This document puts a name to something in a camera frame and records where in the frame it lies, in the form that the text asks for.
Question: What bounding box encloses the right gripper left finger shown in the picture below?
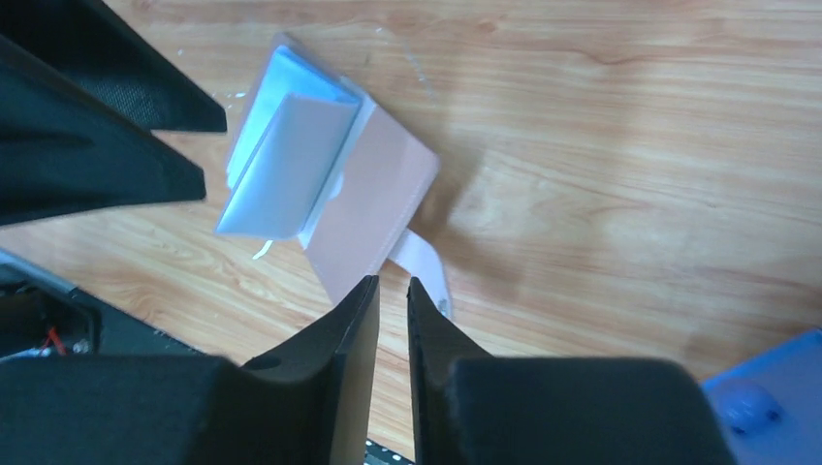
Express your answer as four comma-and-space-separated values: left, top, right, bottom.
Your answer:
1, 276, 379, 464

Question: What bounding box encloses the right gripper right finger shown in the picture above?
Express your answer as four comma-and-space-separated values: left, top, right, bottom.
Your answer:
407, 279, 734, 464

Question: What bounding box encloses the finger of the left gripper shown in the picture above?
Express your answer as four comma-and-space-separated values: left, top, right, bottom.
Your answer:
1, 39, 206, 226
1, 1, 227, 133

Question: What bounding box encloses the blue plastic box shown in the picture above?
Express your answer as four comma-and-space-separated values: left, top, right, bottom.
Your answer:
702, 328, 821, 464

